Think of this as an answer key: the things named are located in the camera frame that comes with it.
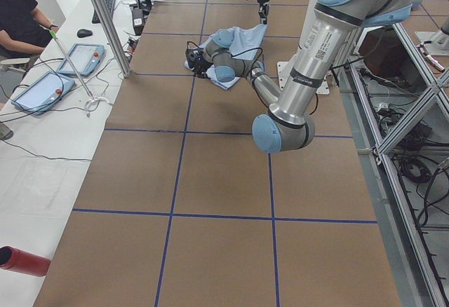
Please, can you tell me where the aluminium frame post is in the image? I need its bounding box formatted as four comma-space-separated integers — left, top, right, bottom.
91, 0, 131, 78

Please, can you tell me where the aluminium frame rail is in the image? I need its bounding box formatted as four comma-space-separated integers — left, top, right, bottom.
336, 16, 448, 306

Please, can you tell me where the near blue teach pendant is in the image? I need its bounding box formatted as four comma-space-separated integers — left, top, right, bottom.
11, 71, 75, 115

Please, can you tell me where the black keyboard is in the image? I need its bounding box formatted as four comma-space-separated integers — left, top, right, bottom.
91, 0, 117, 25

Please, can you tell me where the red cylinder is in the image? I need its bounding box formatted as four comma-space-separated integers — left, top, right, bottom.
1, 246, 51, 277

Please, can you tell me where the seated person in black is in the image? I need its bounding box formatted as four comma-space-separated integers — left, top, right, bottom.
1, 0, 59, 58

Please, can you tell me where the blue teach pendant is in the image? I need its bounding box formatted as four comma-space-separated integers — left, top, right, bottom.
11, 71, 75, 115
68, 43, 105, 77

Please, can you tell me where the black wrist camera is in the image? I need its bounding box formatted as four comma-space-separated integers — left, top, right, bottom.
185, 48, 203, 71

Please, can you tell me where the light blue t-shirt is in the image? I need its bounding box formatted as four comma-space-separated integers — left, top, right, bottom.
206, 24, 267, 90

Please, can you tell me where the black computer mouse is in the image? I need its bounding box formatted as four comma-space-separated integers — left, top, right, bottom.
76, 29, 93, 38

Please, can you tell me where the metal reacher stick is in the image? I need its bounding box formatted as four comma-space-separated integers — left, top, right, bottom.
49, 31, 112, 117

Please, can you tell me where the floor cable tangle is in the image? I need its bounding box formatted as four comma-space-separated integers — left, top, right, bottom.
357, 68, 449, 287

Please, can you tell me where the far blue teach pendant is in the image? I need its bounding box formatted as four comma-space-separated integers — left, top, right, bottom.
68, 43, 105, 77

